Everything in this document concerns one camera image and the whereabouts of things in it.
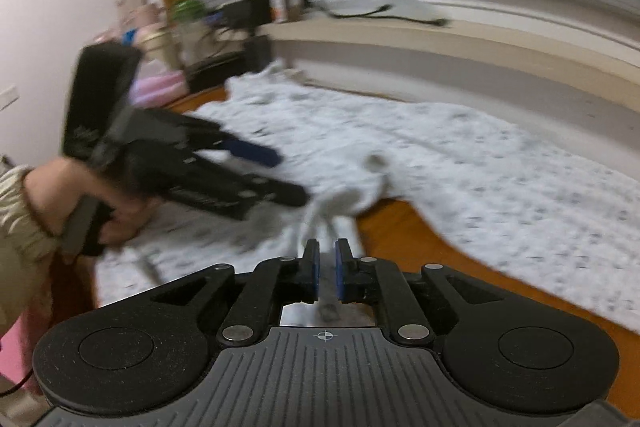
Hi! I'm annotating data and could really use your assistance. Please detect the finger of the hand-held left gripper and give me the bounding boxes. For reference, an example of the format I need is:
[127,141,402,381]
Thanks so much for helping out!
[232,174,307,222]
[210,129,278,168]

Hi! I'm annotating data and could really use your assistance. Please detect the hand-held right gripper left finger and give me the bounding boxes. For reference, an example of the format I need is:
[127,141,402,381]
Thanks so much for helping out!
[150,239,321,348]

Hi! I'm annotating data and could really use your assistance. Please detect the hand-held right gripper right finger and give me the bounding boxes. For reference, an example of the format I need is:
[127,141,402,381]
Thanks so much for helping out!
[335,238,506,348]

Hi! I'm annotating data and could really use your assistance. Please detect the white checker-print pants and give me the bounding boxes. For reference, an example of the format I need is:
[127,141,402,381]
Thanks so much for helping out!
[92,62,640,333]

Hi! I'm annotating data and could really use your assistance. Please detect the person's left hand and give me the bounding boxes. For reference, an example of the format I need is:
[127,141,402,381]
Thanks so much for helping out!
[27,157,161,245]

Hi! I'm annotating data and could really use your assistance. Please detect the green-lid bottle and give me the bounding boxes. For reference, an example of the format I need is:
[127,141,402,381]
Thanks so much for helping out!
[170,0,206,72]

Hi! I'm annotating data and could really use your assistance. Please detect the black device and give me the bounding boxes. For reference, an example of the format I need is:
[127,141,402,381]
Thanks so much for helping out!
[185,0,273,95]

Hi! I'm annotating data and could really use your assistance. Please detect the clear bottle orange label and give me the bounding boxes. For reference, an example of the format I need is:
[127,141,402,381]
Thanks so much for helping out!
[270,0,306,25]

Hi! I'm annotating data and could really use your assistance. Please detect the beige window sill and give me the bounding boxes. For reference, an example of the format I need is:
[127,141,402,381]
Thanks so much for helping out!
[260,14,640,122]

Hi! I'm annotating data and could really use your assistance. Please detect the black cable flat plug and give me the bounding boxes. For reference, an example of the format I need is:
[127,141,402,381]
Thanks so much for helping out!
[330,4,453,28]

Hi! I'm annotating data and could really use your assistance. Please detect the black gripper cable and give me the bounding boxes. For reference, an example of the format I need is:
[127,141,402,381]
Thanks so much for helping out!
[0,369,36,400]

